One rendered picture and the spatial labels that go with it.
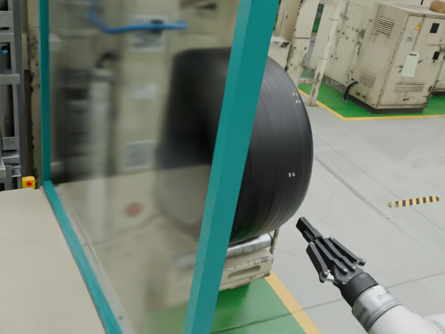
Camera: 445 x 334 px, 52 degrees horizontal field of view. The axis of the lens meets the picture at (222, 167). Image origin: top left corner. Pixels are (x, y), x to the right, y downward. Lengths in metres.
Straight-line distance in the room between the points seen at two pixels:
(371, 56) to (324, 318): 4.04
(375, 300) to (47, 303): 0.62
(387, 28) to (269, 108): 4.85
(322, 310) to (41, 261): 2.09
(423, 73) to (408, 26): 0.74
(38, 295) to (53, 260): 0.07
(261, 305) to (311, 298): 0.31
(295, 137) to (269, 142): 0.09
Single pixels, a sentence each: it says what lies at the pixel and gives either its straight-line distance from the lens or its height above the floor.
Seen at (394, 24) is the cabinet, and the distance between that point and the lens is 5.86.
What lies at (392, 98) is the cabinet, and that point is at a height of 0.22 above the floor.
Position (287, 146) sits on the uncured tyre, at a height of 1.29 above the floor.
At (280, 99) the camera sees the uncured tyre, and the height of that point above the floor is 1.38.
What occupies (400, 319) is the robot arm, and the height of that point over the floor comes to 1.14.
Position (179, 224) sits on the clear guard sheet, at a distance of 0.37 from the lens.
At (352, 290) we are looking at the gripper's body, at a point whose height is 1.12.
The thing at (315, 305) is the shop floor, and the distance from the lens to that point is 2.68.
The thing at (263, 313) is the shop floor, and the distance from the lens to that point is 2.53.
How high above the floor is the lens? 1.73
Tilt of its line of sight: 27 degrees down
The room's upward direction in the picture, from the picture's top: 10 degrees clockwise
